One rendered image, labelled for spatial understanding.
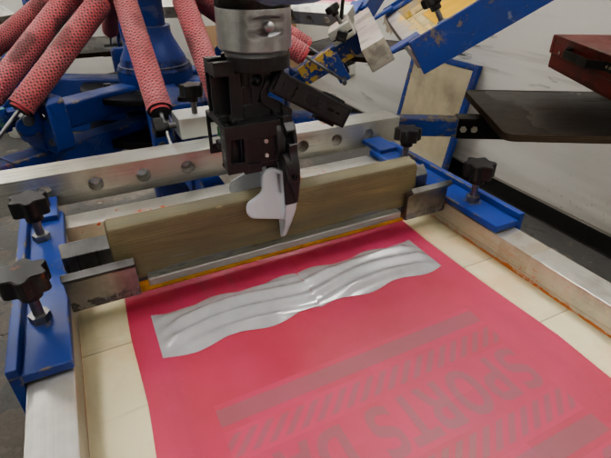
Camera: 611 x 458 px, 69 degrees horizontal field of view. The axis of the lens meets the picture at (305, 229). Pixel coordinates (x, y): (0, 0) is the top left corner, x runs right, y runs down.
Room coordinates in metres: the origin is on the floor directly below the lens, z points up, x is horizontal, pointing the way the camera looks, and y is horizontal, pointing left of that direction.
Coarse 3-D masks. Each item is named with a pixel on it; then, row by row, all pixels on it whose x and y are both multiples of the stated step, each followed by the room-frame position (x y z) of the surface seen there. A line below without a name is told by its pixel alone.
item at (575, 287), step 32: (352, 160) 0.74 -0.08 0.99; (192, 192) 0.62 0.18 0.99; (224, 192) 0.62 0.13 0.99; (96, 224) 0.53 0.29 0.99; (448, 224) 0.57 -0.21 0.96; (480, 224) 0.52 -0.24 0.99; (512, 256) 0.47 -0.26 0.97; (544, 256) 0.44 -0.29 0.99; (544, 288) 0.42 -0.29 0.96; (576, 288) 0.39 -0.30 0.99; (608, 288) 0.38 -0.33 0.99; (608, 320) 0.35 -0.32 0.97; (32, 384) 0.25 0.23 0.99; (64, 384) 0.25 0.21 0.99; (32, 416) 0.22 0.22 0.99; (64, 416) 0.22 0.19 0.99; (32, 448) 0.20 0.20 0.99; (64, 448) 0.20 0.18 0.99
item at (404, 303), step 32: (288, 256) 0.49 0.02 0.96; (320, 256) 0.49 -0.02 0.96; (352, 256) 0.49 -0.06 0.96; (384, 288) 0.43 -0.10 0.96; (416, 288) 0.43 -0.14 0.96; (448, 288) 0.43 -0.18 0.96; (480, 288) 0.43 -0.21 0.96; (352, 320) 0.37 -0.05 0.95; (384, 320) 0.37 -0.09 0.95; (416, 320) 0.37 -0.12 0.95; (512, 320) 0.37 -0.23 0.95; (544, 352) 0.32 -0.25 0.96; (576, 352) 0.32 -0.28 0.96; (576, 384) 0.28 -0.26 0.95; (608, 384) 0.28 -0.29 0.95; (608, 416) 0.25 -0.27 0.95
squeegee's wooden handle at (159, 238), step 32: (256, 192) 0.48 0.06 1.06; (320, 192) 0.50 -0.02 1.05; (352, 192) 0.53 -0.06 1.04; (384, 192) 0.55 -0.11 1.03; (128, 224) 0.41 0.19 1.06; (160, 224) 0.42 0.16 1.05; (192, 224) 0.43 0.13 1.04; (224, 224) 0.45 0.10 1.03; (256, 224) 0.47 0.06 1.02; (320, 224) 0.50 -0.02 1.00; (128, 256) 0.40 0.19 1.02; (160, 256) 0.41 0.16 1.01; (192, 256) 0.43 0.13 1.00
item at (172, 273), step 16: (336, 224) 0.51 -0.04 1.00; (352, 224) 0.51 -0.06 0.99; (368, 224) 0.52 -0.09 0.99; (272, 240) 0.47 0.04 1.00; (288, 240) 0.47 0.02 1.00; (304, 240) 0.48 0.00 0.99; (208, 256) 0.44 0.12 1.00; (224, 256) 0.44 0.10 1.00; (240, 256) 0.44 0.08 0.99; (256, 256) 0.45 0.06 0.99; (160, 272) 0.41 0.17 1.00; (176, 272) 0.41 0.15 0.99; (192, 272) 0.42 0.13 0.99
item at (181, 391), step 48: (192, 288) 0.43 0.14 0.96; (240, 288) 0.43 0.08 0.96; (144, 336) 0.35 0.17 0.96; (240, 336) 0.35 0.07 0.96; (288, 336) 0.35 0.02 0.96; (336, 336) 0.35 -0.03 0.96; (144, 384) 0.28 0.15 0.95; (192, 384) 0.28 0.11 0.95; (240, 384) 0.28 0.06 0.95; (192, 432) 0.23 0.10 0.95
